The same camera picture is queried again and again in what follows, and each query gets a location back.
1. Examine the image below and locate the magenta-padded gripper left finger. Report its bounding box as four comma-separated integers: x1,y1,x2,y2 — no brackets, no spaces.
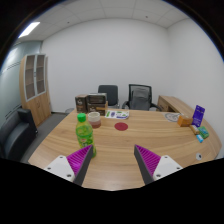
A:
43,144,95,187

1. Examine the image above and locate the flat round red coaster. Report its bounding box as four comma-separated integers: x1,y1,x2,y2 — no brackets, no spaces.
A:
114,122,130,132

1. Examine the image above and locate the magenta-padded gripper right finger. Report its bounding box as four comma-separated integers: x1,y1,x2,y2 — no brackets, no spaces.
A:
133,144,184,186

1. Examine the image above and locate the wooden side desk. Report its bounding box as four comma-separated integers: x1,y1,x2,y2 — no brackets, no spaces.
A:
157,95,198,116

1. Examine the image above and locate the black padded office chair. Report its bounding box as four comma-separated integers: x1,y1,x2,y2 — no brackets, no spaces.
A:
97,84,120,109

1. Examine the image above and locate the small blue box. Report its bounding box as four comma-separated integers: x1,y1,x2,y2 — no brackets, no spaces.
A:
195,133,205,144

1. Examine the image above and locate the pink and white cup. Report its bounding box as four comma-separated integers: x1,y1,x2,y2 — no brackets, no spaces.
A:
87,111,102,130

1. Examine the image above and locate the purple upright card box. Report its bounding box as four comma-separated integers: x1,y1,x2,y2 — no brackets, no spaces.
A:
191,104,207,128

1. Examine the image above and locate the black mesh office chair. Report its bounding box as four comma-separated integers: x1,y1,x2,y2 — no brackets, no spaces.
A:
121,83,164,112

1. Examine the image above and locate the black appliance-print carton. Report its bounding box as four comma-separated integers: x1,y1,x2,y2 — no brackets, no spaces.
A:
85,92,108,108

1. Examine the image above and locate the green and purple printed leaflet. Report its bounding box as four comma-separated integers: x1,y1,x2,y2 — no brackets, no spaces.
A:
105,110,131,121

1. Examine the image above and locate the wooden glass-door shelf cabinet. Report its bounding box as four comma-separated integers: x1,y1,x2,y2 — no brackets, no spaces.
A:
18,53,53,128

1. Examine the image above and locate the long ceiling light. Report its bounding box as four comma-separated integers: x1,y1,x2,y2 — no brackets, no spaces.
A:
18,21,42,39

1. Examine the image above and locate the green drink bottle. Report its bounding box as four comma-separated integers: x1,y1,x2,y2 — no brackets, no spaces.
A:
75,112,98,159

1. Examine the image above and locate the small green box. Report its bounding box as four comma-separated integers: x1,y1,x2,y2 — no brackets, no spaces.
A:
197,126,211,140

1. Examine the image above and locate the white round-print sheet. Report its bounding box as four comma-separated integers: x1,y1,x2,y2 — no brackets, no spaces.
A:
163,112,183,123

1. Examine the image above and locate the wide dark brown carton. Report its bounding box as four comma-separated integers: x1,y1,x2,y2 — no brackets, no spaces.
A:
86,101,110,117

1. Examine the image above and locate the small orange box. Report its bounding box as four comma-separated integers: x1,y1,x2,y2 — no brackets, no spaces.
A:
176,114,194,128

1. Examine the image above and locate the black leather sofa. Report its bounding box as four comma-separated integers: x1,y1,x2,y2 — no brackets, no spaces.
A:
0,107,39,161

